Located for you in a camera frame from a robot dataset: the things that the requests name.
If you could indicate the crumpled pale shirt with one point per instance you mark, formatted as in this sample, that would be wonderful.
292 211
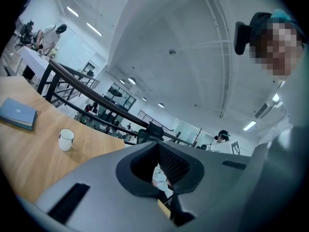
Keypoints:
160 178

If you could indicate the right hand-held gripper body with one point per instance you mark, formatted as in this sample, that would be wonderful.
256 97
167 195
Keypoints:
236 148

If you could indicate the blue notebook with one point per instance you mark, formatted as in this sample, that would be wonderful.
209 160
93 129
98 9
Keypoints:
17 113

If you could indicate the black head camera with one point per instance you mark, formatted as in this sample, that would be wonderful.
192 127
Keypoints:
242 37

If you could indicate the ceiling air vent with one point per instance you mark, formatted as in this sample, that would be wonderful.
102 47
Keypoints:
262 110

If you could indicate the person's head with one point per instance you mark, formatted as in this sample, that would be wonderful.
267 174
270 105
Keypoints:
277 47

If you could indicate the white table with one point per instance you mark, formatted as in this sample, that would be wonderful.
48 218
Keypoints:
33 59

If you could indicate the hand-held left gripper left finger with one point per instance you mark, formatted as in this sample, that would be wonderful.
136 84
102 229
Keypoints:
96 190

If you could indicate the ceiling smoke detector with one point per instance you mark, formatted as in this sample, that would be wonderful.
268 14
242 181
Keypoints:
172 52

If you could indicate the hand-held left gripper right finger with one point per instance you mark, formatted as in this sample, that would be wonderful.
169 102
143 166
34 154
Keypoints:
217 178

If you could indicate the black railing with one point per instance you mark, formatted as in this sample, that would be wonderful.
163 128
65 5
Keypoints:
96 97

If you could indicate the black framed glass partition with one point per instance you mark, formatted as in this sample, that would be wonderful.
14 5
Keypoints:
120 95

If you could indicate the white enamel mug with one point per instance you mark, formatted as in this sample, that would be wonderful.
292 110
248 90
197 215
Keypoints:
66 141

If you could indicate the ceiling light strips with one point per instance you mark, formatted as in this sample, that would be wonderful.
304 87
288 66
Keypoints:
72 11

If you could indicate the black mesh office chair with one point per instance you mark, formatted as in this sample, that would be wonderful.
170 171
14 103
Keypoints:
149 135

